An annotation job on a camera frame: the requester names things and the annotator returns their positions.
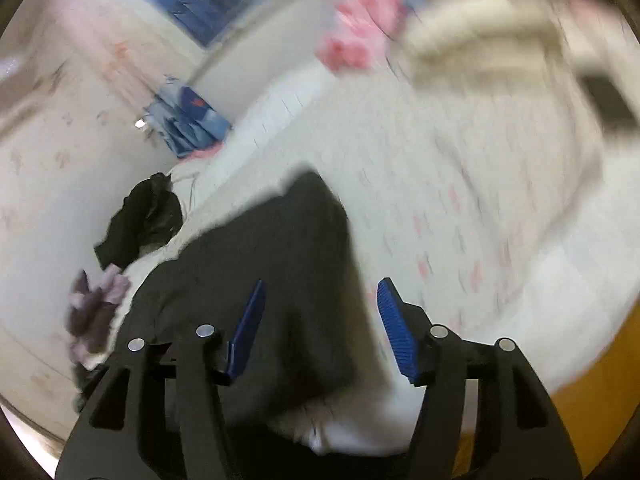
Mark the beige blanket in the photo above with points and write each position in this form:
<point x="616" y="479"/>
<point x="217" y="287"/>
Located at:
<point x="475" y="35"/>

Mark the black lace garment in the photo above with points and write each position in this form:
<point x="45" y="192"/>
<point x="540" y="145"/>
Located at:
<point x="140" y="220"/>

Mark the dark grey large garment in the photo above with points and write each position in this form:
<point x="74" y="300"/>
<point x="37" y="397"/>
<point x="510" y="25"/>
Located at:
<point x="280" y="260"/>

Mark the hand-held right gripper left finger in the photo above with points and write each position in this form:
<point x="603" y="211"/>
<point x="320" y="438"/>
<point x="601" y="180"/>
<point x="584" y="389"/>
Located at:
<point x="245" y="332"/>

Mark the pink printed curtain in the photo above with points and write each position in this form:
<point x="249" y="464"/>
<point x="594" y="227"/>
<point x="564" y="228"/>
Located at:
<point x="115" y="50"/>

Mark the white wall plug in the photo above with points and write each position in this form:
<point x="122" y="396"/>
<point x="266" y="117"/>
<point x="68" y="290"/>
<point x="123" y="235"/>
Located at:
<point x="140" y="123"/>

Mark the blue patterned cloth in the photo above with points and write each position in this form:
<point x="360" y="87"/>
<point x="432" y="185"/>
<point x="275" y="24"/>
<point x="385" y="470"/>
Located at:
<point x="190" y="120"/>

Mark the lilac and purple cloth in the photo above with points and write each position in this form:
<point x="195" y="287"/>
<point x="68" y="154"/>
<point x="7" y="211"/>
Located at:
<point x="92" y="310"/>

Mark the pink printed blanket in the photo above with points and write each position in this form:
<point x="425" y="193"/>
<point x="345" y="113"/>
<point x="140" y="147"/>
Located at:
<point x="360" y="20"/>

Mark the white printed bed sheet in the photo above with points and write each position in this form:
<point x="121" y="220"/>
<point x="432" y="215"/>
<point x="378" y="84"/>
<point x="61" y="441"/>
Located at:
<point x="450" y="160"/>

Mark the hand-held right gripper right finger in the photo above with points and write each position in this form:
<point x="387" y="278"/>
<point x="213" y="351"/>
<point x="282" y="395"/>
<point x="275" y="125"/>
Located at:
<point x="397" y="330"/>

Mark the window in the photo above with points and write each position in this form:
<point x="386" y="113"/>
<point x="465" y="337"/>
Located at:
<point x="200" y="5"/>

